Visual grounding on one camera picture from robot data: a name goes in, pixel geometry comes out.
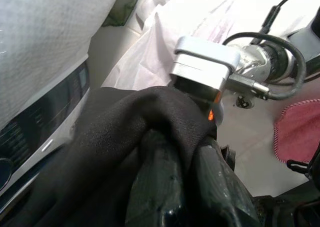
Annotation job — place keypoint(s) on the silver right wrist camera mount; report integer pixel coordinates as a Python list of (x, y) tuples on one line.
[(207, 59)]

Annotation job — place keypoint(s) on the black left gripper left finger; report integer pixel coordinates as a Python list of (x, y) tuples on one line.
[(156, 184)]

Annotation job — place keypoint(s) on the black washing machine control panel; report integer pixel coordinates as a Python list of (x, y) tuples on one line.
[(47, 107)]

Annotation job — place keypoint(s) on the pink towel with stitched edge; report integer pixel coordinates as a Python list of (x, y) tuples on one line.
[(300, 132)]

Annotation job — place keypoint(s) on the dark green translucent container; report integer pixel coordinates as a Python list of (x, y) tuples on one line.
[(122, 9)]

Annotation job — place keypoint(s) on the white textured towel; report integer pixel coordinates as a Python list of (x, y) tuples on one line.
[(42, 42)]

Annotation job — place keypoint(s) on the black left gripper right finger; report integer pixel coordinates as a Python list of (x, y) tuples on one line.
[(222, 187)]

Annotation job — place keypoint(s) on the black cloth garment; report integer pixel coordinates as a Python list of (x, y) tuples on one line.
[(100, 127)]

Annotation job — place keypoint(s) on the thin white pink garment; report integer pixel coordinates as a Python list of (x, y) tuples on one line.
[(147, 54)]

